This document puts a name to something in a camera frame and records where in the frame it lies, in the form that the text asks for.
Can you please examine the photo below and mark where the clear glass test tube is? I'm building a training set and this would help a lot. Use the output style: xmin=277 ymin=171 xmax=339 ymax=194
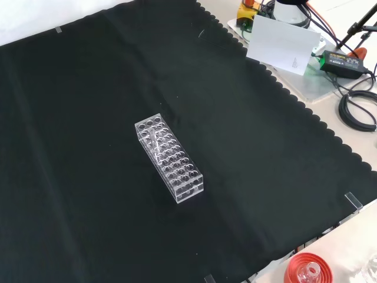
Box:
xmin=148 ymin=126 xmax=162 ymax=166

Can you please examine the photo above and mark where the clear acrylic test tube rack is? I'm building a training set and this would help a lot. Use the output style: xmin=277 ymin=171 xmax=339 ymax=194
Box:
xmin=134 ymin=113 xmax=205 ymax=205

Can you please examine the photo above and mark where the black bench cloth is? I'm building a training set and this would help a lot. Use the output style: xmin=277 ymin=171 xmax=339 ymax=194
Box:
xmin=0 ymin=0 xmax=377 ymax=283

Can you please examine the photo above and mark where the pale white board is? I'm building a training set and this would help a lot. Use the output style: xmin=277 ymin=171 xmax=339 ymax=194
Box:
xmin=246 ymin=14 xmax=322 ymax=76

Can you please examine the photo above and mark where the yellow stop button box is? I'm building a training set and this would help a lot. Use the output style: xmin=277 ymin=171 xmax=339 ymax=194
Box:
xmin=237 ymin=0 xmax=262 ymax=28

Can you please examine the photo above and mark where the red ribbed funnel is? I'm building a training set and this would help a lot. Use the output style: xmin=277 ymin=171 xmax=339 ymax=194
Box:
xmin=283 ymin=251 xmax=334 ymax=283

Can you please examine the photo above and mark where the black power adapter green label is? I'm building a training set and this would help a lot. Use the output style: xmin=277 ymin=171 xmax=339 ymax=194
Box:
xmin=319 ymin=50 xmax=369 ymax=80

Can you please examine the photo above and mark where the small clear glass bottle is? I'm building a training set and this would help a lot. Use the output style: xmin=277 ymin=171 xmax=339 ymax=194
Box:
xmin=299 ymin=262 xmax=322 ymax=283

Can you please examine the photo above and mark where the orange clamp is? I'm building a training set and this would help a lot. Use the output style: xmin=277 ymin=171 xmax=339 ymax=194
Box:
xmin=347 ymin=47 xmax=368 ymax=60

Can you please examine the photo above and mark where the black tripod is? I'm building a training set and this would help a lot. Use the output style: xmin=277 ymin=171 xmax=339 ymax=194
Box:
xmin=335 ymin=2 xmax=377 ymax=50

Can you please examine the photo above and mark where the clear glassware piece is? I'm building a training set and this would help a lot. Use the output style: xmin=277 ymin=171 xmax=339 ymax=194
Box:
xmin=361 ymin=255 xmax=377 ymax=283

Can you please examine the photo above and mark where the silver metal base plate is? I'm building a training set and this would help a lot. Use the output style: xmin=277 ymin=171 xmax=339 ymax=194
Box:
xmin=226 ymin=17 xmax=356 ymax=103

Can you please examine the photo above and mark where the coiled black cable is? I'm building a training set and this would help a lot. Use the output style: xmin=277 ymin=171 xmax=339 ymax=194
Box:
xmin=338 ymin=90 xmax=377 ymax=132

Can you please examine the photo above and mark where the dark base cable bundle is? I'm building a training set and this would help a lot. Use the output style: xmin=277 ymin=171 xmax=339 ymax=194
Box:
xmin=305 ymin=4 xmax=342 ymax=45

